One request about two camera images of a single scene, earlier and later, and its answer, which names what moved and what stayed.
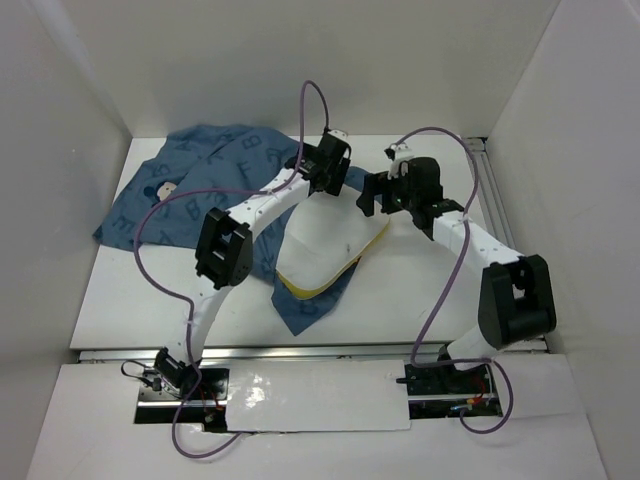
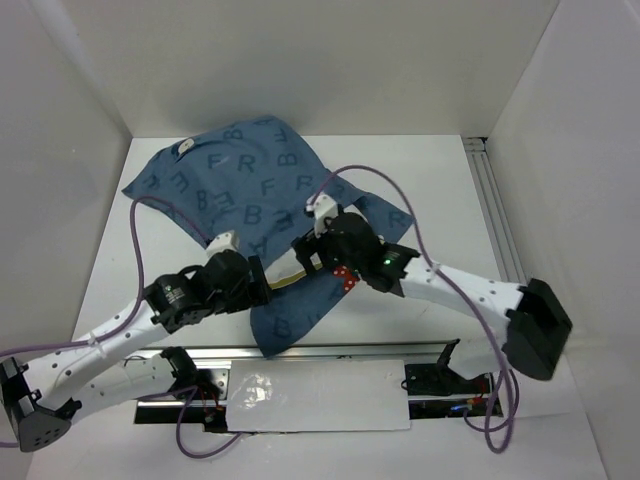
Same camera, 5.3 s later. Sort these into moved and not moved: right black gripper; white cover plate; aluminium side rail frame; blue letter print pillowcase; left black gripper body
Moved: blue letter print pillowcase; left black gripper body; right black gripper
Not moved: white cover plate; aluminium side rail frame
